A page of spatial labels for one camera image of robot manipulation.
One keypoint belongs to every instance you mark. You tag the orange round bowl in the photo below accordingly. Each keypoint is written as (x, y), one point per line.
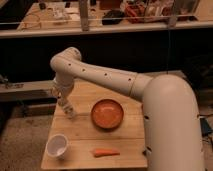
(107, 114)

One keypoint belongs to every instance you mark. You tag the orange carrot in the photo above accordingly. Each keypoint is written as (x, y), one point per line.
(104, 152)

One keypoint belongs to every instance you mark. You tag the wooden table board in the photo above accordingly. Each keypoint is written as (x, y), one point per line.
(84, 137)

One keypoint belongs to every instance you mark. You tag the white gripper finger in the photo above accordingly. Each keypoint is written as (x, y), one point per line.
(69, 110)

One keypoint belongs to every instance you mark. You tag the background workbench with clutter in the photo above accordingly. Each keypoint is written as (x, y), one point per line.
(34, 18)

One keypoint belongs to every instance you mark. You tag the black object on workbench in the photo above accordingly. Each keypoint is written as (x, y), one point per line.
(112, 17)

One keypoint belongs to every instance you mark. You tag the white cup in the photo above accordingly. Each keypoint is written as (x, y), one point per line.
(57, 146)

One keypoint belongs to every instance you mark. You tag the metal vertical post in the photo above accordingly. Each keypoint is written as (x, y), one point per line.
(83, 9)

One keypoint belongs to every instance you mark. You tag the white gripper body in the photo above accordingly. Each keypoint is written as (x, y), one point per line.
(61, 92)

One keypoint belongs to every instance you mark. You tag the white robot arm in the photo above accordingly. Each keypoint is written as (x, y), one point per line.
(173, 139)

